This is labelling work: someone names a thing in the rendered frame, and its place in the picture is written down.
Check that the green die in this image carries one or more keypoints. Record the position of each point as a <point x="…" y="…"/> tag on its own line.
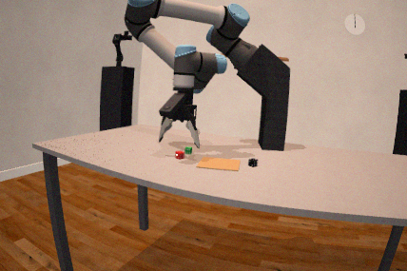
<point x="188" y="150"/>

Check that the tan mat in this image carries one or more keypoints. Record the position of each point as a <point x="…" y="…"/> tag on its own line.
<point x="220" y="164"/>

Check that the red die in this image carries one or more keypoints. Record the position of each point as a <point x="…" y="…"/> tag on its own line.
<point x="179" y="155"/>

